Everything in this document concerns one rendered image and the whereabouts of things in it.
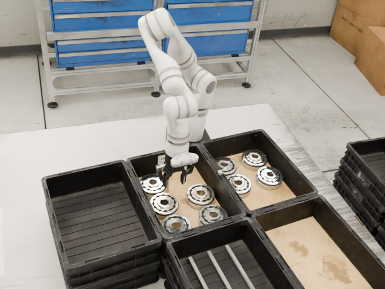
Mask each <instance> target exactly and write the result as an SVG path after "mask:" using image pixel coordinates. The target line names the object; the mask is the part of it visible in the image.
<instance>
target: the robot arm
mask: <svg viewBox="0 0 385 289"><path fill-rule="evenodd" d="M138 27H139V31H140V34H141V35H142V38H143V41H144V43H145V45H146V47H147V49H148V52H149V54H150V56H151V58H152V60H153V62H154V64H155V67H156V70H157V72H158V75H159V78H160V82H161V85H162V88H163V91H164V92H165V93H166V94H168V95H174V96H171V97H168V98H166V99H165V100H164V102H163V112H164V115H165V118H166V122H167V140H166V150H165V162H164V164H163V165H160V166H159V165H156V166H155V167H156V172H157V175H158V178H159V180H160V182H163V186H164V187H165V188H166V189H168V180H169V178H170V177H171V176H172V174H173V173H176V172H180V171H181V172H182V173H181V175H180V181H181V183H182V185H184V183H185V182H186V177H187V175H188V174H192V173H193V169H194V166H195V163H196V162H198V158H199V157H198V155H197V154H194V153H189V152H188V150H189V141H190V142H198V141H200V140H201V139H202V137H203V132H204V129H205V124H206V119H207V114H208V110H209V105H210V103H211V101H212V99H213V95H214V91H215V88H216V85H217V78H216V77H215V76H214V75H212V74H211V73H209V72H208V71H206V70H205V69H203V68H201V67H200V66H199V65H198V64H197V56H196V54H195V52H194V50H193V49H192V47H191V46H190V45H189V43H188V42H187V41H186V39H185V38H184V37H183V36H182V34H181V32H180V31H179V29H178V27H177V25H176V23H175V22H174V20H173V19H172V17H171V15H170V14H169V12H168V11H167V10H166V9H165V8H162V7H161V8H158V9H156V10H154V11H152V12H150V13H148V14H146V15H144V16H142V17H141V18H140V19H139V20H138ZM168 36H170V41H169V44H168V49H167V54H166V53H164V52H163V51H161V50H160V49H159V48H158V47H157V45H156V42H158V41H160V40H162V39H164V38H166V37H168ZM182 74H183V76H184V78H185V79H186V81H187V83H188V84H189V86H190V87H191V88H192V89H194V90H196V91H197V92H199V93H197V94H193V93H192V92H191V91H190V89H189V88H188V86H187V85H186V83H185V82H184V79H183V76H182ZM182 119H185V120H182ZM186 165H187V169H186V170H185V169H184V167H185V166H186ZM164 168H165V170H164V174H163V175H162V172H163V169H164Z"/></svg>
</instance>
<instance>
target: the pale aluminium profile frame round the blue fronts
mask: <svg viewBox="0 0 385 289"><path fill-rule="evenodd" d="M34 1H35V5H36V13H37V21H38V28H39V33H40V40H41V48H42V55H43V60H44V62H42V65H43V66H44V68H45V76H46V83H47V88H48V95H49V102H50V103H48V104H47V106H48V107H49V108H56V107H57V106H58V103H56V102H55V101H54V96H56V95H68V94H74V93H86V92H98V91H109V90H116V89H127V88H139V87H151V86H154V92H152V93H151V96H153V97H160V96H161V94H160V92H157V91H159V86H160V85H161V82H160V78H159V75H158V72H157V70H156V67H155V64H154V62H153V61H152V62H150V61H141V62H137V63H130V64H116V65H102V66H93V67H79V68H74V67H68V68H65V69H51V70H50V65H51V64H52V63H51V62H50V61H49V58H50V57H56V52H55V48H51V47H49V46H48V45H47V41H53V40H71V39H81V38H98V37H117V36H137V35H141V34H140V31H139V28H123V29H101V30H82V31H72V32H53V31H52V30H45V25H44V17H43V12H42V10H50V5H42V4H41V0H34ZM254 1H259V4H258V10H257V16H256V21H248V22H227V23H216V24H196V25H177V27H178V29H179V31H180V32H181V33H184V32H203V31H213V30H232V29H251V28H254V31H253V37H252V40H247V44H249V43H251V47H250V49H249V48H248V47H247V46H246V50H245V54H230V56H216V57H202V58H197V64H212V63H225V62H233V61H235V62H236V63H237V65H238V66H239V67H240V69H241V70H242V71H240V72H228V73H216V74H212V75H214V76H215V77H216V78H217V80H222V79H233V78H240V77H244V78H245V79H244V80H245V83H242V86H243V87H245V88H250V87H251V85H250V84H249V83H248V82H250V79H251V75H252V70H253V64H254V59H255V55H256V50H257V44H258V39H259V35H260V30H261V24H262V19H263V15H264V10H265V4H266V0H254ZM154 5H156V9H158V8H161V7H163V5H164V0H156V1H154ZM246 60H247V66H246V65H245V64H244V62H243V61H246ZM138 69H147V70H148V73H149V75H150V77H151V78H150V79H149V80H141V81H129V82H122V83H110V84H98V85H86V86H79V87H66V88H57V87H55V86H54V85H53V84H52V82H53V80H54V79H55V78H56V77H57V76H70V75H83V74H90V73H104V72H117V71H130V70H138Z"/></svg>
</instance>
